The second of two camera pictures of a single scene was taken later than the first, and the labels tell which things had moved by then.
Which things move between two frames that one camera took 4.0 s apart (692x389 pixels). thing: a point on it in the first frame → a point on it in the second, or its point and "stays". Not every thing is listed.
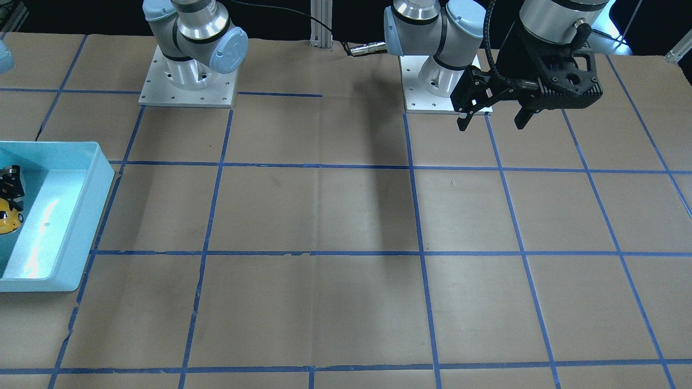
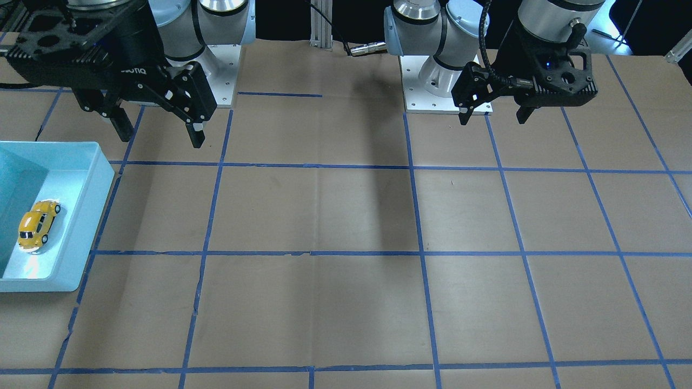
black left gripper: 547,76 stays
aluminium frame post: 321,37 stays
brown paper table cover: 317,236 stays
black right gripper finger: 12,188 → 90,47
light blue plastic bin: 66,184 stays
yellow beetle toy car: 10,220 → 34,226
